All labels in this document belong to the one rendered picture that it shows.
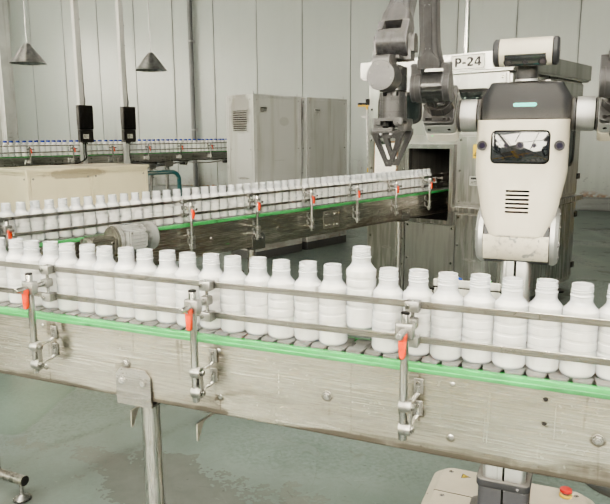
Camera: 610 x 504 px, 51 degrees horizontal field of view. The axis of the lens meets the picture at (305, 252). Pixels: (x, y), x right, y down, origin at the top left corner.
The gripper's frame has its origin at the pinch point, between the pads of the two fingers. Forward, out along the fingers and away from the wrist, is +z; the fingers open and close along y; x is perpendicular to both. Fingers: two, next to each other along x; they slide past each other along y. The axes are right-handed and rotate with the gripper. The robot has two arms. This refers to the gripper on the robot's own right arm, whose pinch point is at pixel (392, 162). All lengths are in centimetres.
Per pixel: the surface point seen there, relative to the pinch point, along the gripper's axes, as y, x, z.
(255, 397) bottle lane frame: 20, -24, 49
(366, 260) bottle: 15.8, -0.9, 18.7
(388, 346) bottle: 18.1, 4.3, 35.0
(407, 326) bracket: 26.5, 9.9, 28.1
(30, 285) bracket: 24, -79, 28
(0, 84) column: -707, -851, -102
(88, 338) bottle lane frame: 18, -69, 41
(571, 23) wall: -1183, 34, -212
